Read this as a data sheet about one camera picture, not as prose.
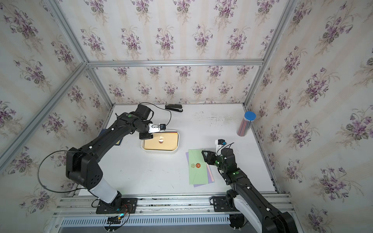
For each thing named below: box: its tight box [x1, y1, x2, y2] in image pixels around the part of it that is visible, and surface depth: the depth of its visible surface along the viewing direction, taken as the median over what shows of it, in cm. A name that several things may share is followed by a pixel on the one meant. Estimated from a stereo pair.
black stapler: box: [164, 103, 184, 113], surface depth 118 cm
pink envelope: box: [206, 162, 216, 183], surface depth 85 cm
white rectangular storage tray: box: [140, 129, 180, 154], surface depth 95 cm
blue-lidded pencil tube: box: [236, 111, 257, 137], surface depth 92 cm
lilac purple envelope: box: [185, 151, 213, 188], surface depth 83 cm
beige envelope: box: [143, 132, 179, 151], surface depth 95 cm
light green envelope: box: [188, 149, 209, 185], surface depth 87 cm
